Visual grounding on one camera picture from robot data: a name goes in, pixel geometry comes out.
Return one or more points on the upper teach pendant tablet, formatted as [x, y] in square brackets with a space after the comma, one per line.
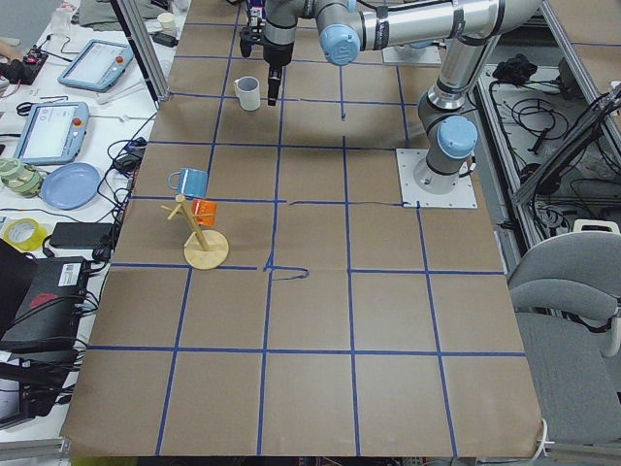
[98, 66]

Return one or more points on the light blue plate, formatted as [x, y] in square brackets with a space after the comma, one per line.
[70, 186]

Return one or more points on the black computer box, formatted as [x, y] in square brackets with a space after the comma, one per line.
[39, 299]

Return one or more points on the orange cup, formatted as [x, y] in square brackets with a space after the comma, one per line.
[204, 211]

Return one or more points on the black power adapter brick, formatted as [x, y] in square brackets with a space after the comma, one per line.
[76, 235]

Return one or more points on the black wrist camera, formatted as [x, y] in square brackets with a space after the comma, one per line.
[250, 37]

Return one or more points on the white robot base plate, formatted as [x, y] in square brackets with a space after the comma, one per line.
[425, 189]

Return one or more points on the grey office chair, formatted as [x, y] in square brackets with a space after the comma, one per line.
[577, 273]

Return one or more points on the light grey ribbed cup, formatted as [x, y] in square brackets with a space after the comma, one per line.
[247, 90]

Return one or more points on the teach pendant tablet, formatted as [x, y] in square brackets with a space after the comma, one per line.
[53, 133]
[98, 66]

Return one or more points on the blue ceramic mug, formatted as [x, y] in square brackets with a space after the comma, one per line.
[189, 182]

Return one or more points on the yellow tape roll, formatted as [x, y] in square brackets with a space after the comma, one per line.
[25, 234]

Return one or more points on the lower teach pendant tablet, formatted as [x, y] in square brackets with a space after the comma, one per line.
[53, 133]

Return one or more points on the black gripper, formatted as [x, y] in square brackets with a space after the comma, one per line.
[277, 55]

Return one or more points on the aluminium frame post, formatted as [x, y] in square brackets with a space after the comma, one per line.
[135, 31]

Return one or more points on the white paper cup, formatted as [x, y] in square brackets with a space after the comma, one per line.
[167, 22]

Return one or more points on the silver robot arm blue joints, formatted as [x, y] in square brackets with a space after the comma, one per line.
[404, 34]

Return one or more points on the wooden mug tree stand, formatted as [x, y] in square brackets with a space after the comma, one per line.
[205, 249]

